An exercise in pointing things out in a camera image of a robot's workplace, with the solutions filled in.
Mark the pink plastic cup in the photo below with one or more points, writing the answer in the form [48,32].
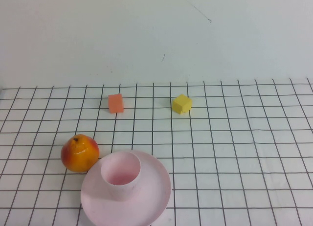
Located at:
[121,191]

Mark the pink round plate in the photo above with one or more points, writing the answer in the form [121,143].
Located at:
[151,187]

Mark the yellow foam block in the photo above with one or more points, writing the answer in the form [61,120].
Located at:
[181,105]

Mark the orange foam block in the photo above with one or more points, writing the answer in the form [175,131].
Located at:
[116,103]

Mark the orange red toy pear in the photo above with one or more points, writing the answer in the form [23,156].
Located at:
[79,157]

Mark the white black grid tablecloth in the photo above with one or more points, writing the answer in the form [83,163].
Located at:
[244,167]

